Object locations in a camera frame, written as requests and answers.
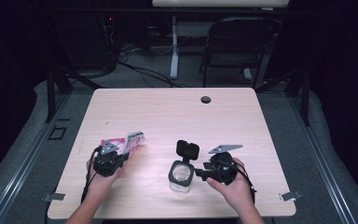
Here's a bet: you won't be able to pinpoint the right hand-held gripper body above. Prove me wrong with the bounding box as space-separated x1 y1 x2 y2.
202 144 244 186

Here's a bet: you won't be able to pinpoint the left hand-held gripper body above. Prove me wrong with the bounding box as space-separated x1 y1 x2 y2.
91 140 131 178

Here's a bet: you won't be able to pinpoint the clear jar with black lid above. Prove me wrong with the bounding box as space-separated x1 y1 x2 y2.
167 139 200 193

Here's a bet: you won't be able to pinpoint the red and white plastic bag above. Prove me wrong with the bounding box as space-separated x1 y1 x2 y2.
100 130 146 157

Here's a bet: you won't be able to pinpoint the person's left hand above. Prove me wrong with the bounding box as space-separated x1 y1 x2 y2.
85 152 132 203

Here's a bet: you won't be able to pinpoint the person's right hand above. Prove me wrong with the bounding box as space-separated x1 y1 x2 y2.
206 157 256 217

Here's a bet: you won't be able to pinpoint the black metal stand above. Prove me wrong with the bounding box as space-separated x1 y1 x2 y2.
44 66 104 123
255 66 311 127

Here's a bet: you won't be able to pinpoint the dark equipment with red light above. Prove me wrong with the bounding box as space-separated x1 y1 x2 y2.
97 14 120 73

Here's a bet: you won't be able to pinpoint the white desk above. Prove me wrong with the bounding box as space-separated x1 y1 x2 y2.
151 0 291 82

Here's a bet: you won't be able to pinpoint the black folding chair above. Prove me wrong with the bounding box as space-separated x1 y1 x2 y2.
199 17 280 90

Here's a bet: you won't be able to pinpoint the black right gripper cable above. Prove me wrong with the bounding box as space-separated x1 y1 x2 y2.
223 159 257 203

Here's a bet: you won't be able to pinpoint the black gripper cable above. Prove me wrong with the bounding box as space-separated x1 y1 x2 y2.
223 159 257 203
80 145 103 203

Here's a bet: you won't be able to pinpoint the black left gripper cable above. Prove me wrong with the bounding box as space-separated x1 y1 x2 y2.
80 145 103 203

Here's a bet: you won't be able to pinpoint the grey metal table bracket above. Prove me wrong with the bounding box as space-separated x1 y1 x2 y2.
42 192 66 203
279 189 303 202

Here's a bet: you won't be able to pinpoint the aluminium floor rail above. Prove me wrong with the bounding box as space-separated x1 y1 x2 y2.
287 92 357 224
0 92 73 224

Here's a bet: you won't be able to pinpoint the black floor cables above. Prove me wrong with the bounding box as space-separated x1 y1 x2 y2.
117 43 188 89

